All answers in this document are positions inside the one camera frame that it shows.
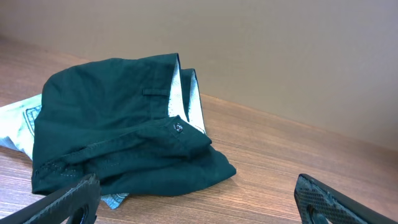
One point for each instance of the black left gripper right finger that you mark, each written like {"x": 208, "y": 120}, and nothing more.
{"x": 318, "y": 203}

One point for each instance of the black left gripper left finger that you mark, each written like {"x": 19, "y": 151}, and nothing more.
{"x": 76, "y": 203}

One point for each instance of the dark green folded shorts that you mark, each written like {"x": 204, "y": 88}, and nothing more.
{"x": 124, "y": 121}

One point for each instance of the white printed folded garment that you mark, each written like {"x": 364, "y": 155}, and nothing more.
{"x": 17, "y": 124}

